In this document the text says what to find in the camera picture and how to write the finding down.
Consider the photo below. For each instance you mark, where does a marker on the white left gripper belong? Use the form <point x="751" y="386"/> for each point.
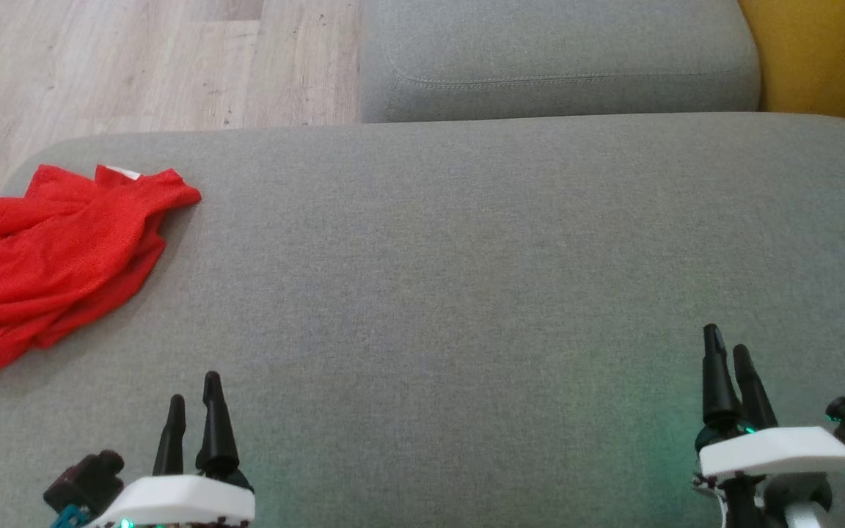
<point x="180" y="502"/>

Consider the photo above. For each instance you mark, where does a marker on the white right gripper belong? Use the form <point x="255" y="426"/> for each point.
<point x="774" y="449"/>

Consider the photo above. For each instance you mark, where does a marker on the large grey sofa chaise cushion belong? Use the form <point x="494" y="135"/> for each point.
<point x="430" y="293"/>

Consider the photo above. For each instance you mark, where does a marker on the large yellow sofa back cushion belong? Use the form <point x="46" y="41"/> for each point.
<point x="826" y="59"/>

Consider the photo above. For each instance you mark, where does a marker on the grey sofa seat cushion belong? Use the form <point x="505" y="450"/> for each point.
<point x="554" y="59"/>

